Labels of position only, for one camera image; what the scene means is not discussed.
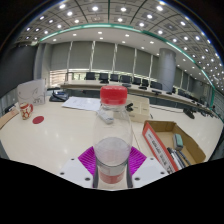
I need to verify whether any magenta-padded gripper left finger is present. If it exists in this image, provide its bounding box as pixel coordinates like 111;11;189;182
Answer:
58;145;100;189

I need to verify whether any row of black office chairs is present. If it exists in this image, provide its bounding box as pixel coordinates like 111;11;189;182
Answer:
84;71;188;98

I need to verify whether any red and cream mug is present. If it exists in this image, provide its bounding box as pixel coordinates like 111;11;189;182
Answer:
18;101;34;121

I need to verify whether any grey marker pen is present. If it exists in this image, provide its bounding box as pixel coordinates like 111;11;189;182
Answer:
166;147;188;171

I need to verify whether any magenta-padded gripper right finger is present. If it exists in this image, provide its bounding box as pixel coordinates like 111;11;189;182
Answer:
126;145;169;189

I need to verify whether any small beige carton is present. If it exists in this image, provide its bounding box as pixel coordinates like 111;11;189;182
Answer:
126;94;152;124

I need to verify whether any black desk phone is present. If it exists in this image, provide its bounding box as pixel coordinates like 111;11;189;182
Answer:
49;89;70;103

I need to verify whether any long curved conference desk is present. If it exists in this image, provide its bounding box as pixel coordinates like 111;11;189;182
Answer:
59;79;221;118

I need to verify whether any white printed paper sheet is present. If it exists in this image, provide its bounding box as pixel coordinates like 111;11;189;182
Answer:
61;95;102;112

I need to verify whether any open red-sided cardboard box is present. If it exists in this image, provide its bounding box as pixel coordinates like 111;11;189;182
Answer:
142;119;207;174

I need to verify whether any group of round ceiling lights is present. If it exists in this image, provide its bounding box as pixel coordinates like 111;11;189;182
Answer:
19;0;224;91

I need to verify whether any black pen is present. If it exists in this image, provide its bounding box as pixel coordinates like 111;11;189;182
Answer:
176;149;193;167

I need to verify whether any flat round red coaster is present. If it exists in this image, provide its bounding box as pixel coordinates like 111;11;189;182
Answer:
31;115;45;125

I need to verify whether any black power adapter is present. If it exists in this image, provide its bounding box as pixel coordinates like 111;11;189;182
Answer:
3;103;17;114

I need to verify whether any green eraser block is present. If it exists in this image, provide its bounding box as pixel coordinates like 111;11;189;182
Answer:
172;133;185;151

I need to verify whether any clear red-capped water bottle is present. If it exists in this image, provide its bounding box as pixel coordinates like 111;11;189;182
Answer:
92;85;134;185

